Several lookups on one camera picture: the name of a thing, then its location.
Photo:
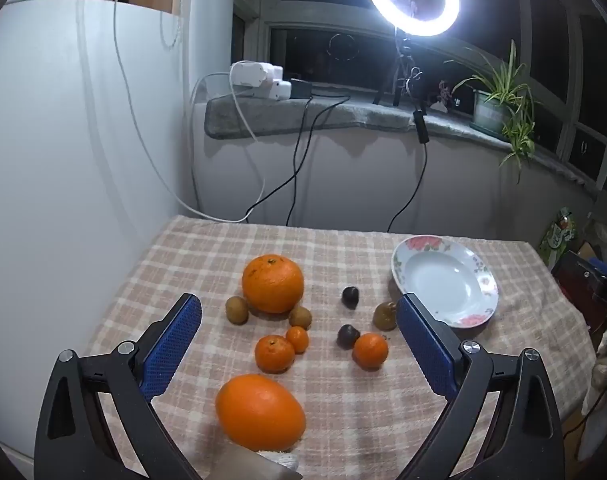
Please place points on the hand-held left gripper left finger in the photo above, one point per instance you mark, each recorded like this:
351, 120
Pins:
176, 340

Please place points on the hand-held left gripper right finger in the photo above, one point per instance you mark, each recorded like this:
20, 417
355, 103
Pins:
423, 340

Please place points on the brownish green round fruit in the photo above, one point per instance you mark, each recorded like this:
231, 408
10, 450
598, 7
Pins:
385, 316

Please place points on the small mandarin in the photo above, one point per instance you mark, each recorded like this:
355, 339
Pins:
370, 351
273, 355

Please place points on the white floral plate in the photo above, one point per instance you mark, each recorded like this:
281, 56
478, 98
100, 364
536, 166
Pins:
446, 280

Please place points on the dark purple round fruit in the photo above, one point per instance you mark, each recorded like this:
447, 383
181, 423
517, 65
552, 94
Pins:
348, 336
350, 296

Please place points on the large smooth orange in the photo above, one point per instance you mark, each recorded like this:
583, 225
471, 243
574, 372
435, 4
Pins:
261, 412

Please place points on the tiny mandarin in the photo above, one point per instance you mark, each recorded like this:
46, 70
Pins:
298, 339

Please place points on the green snack package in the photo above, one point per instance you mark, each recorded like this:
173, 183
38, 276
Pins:
558, 235

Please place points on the brown kiwi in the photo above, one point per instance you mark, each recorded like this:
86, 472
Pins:
300, 318
237, 311

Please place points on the white cloth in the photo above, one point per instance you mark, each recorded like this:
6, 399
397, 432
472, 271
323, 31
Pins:
603, 385

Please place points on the large orange with green stem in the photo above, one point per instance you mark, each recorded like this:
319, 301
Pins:
272, 284

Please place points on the checked beige tablecloth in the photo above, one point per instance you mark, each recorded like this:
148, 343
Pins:
333, 410

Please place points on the potted spider plant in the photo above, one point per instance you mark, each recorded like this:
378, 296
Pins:
489, 110

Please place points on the white refrigerator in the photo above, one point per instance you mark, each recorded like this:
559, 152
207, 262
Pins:
58, 160

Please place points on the small dark potted plant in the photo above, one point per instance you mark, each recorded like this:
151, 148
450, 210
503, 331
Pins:
444, 96

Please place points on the white plug adapter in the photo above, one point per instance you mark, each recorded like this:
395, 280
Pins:
279, 87

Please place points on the white power strip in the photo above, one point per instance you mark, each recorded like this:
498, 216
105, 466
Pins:
248, 74

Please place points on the black power adapter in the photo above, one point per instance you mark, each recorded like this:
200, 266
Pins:
300, 88

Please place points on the window frame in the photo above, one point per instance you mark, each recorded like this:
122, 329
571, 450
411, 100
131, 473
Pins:
263, 5

